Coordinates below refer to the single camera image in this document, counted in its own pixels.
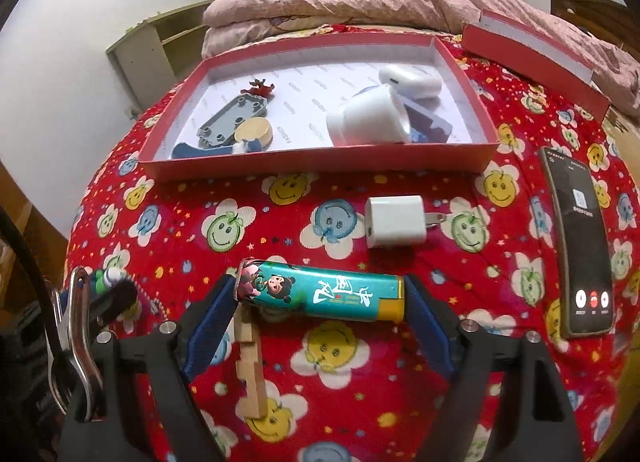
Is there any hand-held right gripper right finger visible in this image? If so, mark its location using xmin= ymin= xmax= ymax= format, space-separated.
xmin=402 ymin=274 xmax=586 ymax=462

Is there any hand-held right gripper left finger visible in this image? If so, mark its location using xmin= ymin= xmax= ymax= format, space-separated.
xmin=62 ymin=274 xmax=238 ymax=462

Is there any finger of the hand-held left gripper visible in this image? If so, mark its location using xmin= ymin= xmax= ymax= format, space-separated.
xmin=95 ymin=279 xmax=138 ymax=324

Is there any silver metal carabiner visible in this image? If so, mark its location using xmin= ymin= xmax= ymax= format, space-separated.
xmin=50 ymin=267 xmax=103 ymax=423

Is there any teal cartoon lighter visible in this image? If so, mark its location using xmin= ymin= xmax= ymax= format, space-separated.
xmin=236 ymin=258 xmax=405 ymax=323

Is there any red cardboard box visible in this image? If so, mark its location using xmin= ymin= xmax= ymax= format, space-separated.
xmin=137 ymin=32 xmax=501 ymax=183

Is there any round wooden disc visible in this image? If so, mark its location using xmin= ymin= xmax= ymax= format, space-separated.
xmin=234 ymin=117 xmax=275 ymax=148

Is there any metal plate with blue handle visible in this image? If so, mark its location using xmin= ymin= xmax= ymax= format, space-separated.
xmin=172 ymin=94 xmax=271 ymax=160

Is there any lavender white card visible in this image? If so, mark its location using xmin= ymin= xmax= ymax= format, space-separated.
xmin=400 ymin=97 xmax=453 ymax=143

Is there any white light bulb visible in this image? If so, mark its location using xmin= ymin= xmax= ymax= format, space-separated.
xmin=326 ymin=87 xmax=412 ymax=148

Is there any small red figure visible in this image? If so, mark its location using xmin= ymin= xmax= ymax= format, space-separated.
xmin=241 ymin=78 xmax=277 ymax=97

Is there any white earbuds case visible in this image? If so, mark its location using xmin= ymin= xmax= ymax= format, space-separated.
xmin=378 ymin=63 xmax=442 ymax=99

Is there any notched wooden piece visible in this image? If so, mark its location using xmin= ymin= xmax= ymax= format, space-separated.
xmin=235 ymin=309 xmax=266 ymax=420

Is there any red smiley flower blanket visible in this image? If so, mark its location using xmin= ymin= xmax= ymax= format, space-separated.
xmin=62 ymin=24 xmax=640 ymax=462

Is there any wooden bedside cabinet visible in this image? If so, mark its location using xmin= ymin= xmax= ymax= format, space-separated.
xmin=0 ymin=162 xmax=68 ymax=293

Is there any white charger plug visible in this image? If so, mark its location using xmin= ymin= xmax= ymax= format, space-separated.
xmin=364 ymin=195 xmax=448 ymax=249

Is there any black smartphone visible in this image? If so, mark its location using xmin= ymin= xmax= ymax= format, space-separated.
xmin=537 ymin=146 xmax=615 ymax=339

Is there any pale wooden shelf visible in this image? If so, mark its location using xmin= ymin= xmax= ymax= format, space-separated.
xmin=106 ymin=0 xmax=213 ymax=115

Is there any red box lid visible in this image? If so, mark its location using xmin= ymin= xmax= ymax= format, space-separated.
xmin=461 ymin=9 xmax=612 ymax=123

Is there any dark wooden headboard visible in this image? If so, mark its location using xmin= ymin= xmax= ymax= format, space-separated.
xmin=547 ymin=0 xmax=640 ymax=48

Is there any black cable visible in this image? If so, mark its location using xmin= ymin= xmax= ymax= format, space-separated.
xmin=0 ymin=207 xmax=66 ymax=393

